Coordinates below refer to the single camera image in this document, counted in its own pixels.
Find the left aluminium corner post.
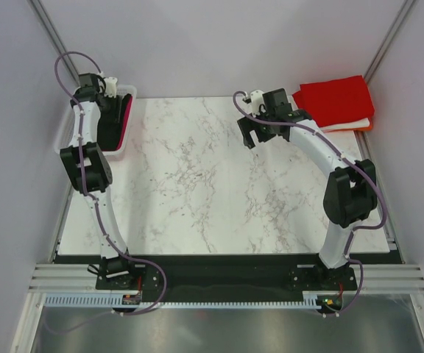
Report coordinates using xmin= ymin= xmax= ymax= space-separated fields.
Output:
xmin=27 ymin=0 xmax=79 ymax=83

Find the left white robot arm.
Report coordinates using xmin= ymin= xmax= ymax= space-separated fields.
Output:
xmin=59 ymin=73 xmax=138 ymax=290

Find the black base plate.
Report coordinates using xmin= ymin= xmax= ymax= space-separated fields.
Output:
xmin=54 ymin=250 xmax=402 ymax=291

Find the right aluminium side rail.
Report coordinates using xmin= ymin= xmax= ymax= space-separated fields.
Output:
xmin=354 ymin=132 xmax=406 ymax=265

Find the red folded t shirt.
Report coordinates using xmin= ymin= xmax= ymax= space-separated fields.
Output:
xmin=292 ymin=75 xmax=375 ymax=129

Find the white slotted cable duct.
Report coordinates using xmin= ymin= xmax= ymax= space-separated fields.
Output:
xmin=44 ymin=293 xmax=321 ymax=310

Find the right aluminium corner post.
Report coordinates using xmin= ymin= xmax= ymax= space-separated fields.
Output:
xmin=364 ymin=0 xmax=418 ymax=84

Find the aluminium corner post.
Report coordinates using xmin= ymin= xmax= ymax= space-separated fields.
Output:
xmin=364 ymin=0 xmax=418 ymax=84
xmin=27 ymin=0 xmax=79 ymax=83

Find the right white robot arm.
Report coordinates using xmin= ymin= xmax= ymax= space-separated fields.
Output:
xmin=234 ymin=88 xmax=378 ymax=290

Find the pink t shirt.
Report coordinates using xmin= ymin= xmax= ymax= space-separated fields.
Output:
xmin=97 ymin=93 xmax=134 ymax=152

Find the orange folded t shirt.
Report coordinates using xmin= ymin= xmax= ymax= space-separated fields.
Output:
xmin=361 ymin=124 xmax=373 ymax=132

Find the white plastic basket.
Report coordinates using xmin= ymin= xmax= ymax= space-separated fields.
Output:
xmin=54 ymin=85 xmax=137 ymax=157

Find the aluminium front frame rail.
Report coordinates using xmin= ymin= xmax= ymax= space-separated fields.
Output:
xmin=29 ymin=264 xmax=424 ymax=294

